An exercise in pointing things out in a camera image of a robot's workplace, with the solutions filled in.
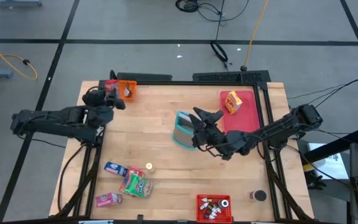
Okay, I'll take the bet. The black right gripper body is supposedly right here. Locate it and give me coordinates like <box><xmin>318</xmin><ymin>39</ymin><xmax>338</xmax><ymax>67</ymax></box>
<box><xmin>192</xmin><ymin>119</ymin><xmax>234</xmax><ymax>161</ymax></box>

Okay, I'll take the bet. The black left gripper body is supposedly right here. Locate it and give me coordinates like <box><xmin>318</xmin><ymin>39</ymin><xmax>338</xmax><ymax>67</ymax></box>
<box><xmin>81</xmin><ymin>88</ymin><xmax>119</xmax><ymax>110</ymax></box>

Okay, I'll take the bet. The red lidded container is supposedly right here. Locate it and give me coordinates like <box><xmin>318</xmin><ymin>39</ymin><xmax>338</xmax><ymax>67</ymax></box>
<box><xmin>104</xmin><ymin>79</ymin><xmax>121</xmax><ymax>94</ymax></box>

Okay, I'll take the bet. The yellow Corn Pops box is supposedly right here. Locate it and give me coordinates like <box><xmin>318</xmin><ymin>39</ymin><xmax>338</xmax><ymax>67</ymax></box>
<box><xmin>224</xmin><ymin>90</ymin><xmax>243</xmax><ymax>115</ymax></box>

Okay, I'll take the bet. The blue Frosted Flakes box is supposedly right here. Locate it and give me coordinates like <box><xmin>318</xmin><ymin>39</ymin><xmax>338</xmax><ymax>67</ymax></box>
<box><xmin>104</xmin><ymin>161</ymin><xmax>129</xmax><ymax>177</ymax></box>

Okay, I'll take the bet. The black lidded jar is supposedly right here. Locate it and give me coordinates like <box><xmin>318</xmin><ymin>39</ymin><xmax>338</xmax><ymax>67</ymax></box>
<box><xmin>248</xmin><ymin>189</ymin><xmax>267</xmax><ymax>202</ymax></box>

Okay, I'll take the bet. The orange plastic bin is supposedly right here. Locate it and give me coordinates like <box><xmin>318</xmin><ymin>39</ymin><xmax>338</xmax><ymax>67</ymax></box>
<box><xmin>116</xmin><ymin>80</ymin><xmax>137</xmax><ymax>102</ymax></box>

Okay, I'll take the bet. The pink translucent tray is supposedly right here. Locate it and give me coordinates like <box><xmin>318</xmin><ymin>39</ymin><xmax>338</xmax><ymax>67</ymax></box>
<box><xmin>219</xmin><ymin>90</ymin><xmax>262</xmax><ymax>139</ymax></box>

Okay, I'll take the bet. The black perforated plate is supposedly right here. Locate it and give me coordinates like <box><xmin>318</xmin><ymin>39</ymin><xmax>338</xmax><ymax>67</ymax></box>
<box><xmin>192</xmin><ymin>70</ymin><xmax>272</xmax><ymax>83</ymax></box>

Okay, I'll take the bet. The black flat plate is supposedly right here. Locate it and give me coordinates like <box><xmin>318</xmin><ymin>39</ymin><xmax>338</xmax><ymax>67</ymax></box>
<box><xmin>116</xmin><ymin>72</ymin><xmax>173</xmax><ymax>82</ymax></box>

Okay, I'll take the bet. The red perforated basket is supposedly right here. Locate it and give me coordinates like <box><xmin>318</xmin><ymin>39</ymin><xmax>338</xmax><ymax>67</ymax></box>
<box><xmin>196</xmin><ymin>194</ymin><xmax>233</xmax><ymax>224</ymax></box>

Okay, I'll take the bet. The green Apple Jacks box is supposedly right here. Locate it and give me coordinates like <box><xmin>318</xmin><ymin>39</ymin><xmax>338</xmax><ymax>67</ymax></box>
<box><xmin>122</xmin><ymin>174</ymin><xmax>154</xmax><ymax>199</ymax></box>

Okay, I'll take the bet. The pink cereal box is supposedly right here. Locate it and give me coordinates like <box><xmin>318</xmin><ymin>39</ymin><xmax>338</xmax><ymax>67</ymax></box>
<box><xmin>94</xmin><ymin>192</ymin><xmax>123</xmax><ymax>208</ymax></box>

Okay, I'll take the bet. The white printed box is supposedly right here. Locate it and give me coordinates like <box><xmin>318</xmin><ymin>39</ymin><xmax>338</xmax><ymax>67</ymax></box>
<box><xmin>303</xmin><ymin>142</ymin><xmax>350</xmax><ymax>181</ymax></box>

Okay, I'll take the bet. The black desk bar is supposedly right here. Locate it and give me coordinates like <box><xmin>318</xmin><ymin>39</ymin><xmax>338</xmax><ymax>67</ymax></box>
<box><xmin>300</xmin><ymin>128</ymin><xmax>358</xmax><ymax>164</ymax></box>

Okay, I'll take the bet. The grey cart base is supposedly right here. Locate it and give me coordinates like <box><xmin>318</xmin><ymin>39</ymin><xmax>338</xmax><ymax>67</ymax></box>
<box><xmin>0</xmin><ymin>0</ymin><xmax>43</xmax><ymax>9</ymax></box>

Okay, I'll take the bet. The black table frame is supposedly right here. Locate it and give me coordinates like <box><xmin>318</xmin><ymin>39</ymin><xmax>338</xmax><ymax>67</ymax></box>
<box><xmin>54</xmin><ymin>79</ymin><xmax>315</xmax><ymax>223</ymax></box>

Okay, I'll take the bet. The black cable with loop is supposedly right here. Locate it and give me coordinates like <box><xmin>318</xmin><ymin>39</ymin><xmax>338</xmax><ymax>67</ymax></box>
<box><xmin>209</xmin><ymin>0</ymin><xmax>231</xmax><ymax>71</ymax></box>

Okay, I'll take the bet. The yellow cable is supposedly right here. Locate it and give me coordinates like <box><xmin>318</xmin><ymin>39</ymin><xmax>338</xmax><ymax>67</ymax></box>
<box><xmin>0</xmin><ymin>32</ymin><xmax>39</xmax><ymax>80</ymax></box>
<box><xmin>242</xmin><ymin>0</ymin><xmax>269</xmax><ymax>72</ymax></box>

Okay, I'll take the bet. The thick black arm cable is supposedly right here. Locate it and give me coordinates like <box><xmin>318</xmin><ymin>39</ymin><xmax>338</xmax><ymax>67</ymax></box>
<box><xmin>57</xmin><ymin>143</ymin><xmax>88</xmax><ymax>213</ymax></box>

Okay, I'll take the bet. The coiled black floor cable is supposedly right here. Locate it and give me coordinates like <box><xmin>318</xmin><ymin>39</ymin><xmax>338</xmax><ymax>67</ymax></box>
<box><xmin>175</xmin><ymin>0</ymin><xmax>250</xmax><ymax>22</ymax></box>

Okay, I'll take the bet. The thin black power cable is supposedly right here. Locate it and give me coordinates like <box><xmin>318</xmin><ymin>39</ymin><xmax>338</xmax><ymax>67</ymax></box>
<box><xmin>287</xmin><ymin>77</ymin><xmax>358</xmax><ymax>113</ymax></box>

